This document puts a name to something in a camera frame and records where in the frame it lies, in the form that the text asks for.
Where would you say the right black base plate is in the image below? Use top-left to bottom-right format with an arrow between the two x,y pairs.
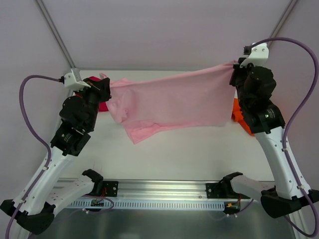
205,182 -> 239,199

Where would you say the white slotted cable duct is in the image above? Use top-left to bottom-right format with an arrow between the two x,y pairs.
67,198 -> 225,211

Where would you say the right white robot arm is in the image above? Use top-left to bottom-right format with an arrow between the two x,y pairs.
221,57 -> 319,218

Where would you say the aluminium front rail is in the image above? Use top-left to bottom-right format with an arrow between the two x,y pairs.
49,177 -> 277,201

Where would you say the red t shirt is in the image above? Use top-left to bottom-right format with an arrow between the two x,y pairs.
75,77 -> 108,112

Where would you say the aluminium frame post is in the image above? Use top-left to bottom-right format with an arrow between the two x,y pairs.
34,0 -> 76,68
269,0 -> 300,38

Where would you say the purple cable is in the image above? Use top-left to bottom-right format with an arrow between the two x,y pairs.
5,75 -> 115,239
206,37 -> 319,237

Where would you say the pink t shirt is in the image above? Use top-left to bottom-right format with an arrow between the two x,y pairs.
106,62 -> 235,144

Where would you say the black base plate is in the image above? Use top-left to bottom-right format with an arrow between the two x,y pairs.
91,180 -> 119,197
205,182 -> 239,199

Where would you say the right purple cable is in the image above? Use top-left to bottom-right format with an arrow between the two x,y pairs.
206,37 -> 319,237

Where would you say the right aluminium frame post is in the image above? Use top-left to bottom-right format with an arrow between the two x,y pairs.
269,0 -> 300,38

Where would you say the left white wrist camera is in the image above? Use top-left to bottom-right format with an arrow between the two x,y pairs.
60,68 -> 91,91

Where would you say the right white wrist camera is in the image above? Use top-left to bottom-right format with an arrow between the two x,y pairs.
240,43 -> 269,68

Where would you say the orange t shirt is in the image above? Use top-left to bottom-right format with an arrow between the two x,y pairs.
231,98 -> 254,136

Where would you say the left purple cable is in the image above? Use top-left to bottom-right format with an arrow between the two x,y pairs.
5,75 -> 115,239

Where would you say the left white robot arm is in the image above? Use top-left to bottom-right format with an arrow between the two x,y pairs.
0,77 -> 112,239

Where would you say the left aluminium frame post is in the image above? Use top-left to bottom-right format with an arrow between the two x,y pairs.
34,0 -> 76,68

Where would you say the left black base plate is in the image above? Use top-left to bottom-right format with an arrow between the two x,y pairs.
91,180 -> 119,197

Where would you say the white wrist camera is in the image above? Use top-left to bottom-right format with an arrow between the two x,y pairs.
240,43 -> 269,68
60,68 -> 91,91

